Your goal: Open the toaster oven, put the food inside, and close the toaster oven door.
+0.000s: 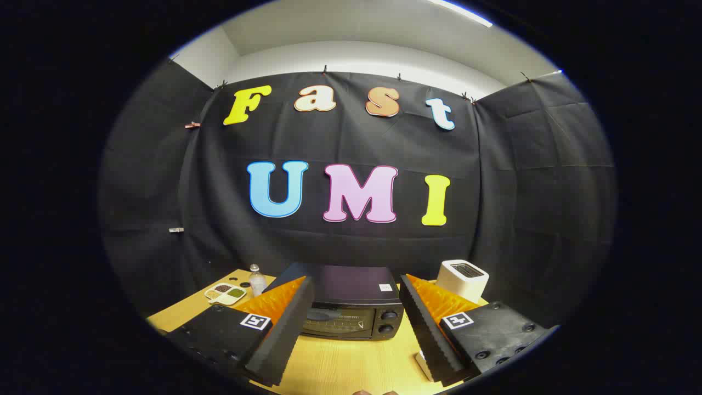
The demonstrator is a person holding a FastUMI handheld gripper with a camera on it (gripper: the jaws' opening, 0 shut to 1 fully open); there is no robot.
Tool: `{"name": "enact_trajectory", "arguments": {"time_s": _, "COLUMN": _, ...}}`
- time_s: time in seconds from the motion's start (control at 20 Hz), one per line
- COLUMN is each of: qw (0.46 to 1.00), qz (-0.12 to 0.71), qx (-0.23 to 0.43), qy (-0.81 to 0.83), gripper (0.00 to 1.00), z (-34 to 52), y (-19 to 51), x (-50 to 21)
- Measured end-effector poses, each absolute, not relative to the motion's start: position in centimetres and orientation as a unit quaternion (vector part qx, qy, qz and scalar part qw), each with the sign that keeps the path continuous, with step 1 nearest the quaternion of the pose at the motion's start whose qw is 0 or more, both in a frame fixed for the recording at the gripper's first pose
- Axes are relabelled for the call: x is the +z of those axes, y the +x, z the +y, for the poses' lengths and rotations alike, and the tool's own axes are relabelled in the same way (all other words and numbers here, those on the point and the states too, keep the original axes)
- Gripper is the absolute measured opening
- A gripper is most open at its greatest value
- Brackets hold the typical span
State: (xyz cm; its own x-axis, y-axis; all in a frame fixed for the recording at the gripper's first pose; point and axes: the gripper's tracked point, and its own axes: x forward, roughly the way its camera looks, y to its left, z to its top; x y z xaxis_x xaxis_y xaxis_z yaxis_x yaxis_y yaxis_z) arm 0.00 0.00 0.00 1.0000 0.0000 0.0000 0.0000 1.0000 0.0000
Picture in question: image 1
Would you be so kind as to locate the white pop-up toaster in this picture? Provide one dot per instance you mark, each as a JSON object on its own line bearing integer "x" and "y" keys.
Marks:
{"x": 460, "y": 285}

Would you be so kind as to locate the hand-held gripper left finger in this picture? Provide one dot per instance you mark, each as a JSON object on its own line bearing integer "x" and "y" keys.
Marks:
{"x": 285, "y": 329}

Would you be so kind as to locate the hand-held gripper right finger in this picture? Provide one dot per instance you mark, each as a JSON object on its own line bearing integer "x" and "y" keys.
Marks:
{"x": 428, "y": 329}

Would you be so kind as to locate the divided dish of spices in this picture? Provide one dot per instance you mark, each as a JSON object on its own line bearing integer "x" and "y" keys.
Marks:
{"x": 225, "y": 294}

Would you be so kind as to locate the white plastic tray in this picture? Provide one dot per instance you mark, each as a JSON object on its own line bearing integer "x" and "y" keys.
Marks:
{"x": 422, "y": 362}

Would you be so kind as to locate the black toaster oven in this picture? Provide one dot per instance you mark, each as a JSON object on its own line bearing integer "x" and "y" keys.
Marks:
{"x": 351, "y": 285}

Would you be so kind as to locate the clear plastic bottle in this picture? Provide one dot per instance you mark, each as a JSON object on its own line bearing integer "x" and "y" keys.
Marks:
{"x": 257, "y": 282}

